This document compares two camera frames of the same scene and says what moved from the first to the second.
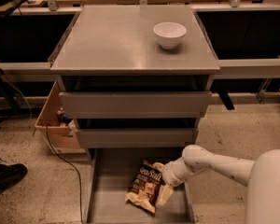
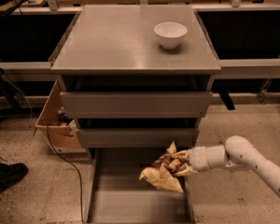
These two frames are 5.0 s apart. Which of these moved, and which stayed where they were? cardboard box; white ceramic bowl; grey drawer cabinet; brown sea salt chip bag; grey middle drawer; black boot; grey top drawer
Moved: brown sea salt chip bag
Stayed: grey middle drawer; grey top drawer; white ceramic bowl; cardboard box; grey drawer cabinet; black boot
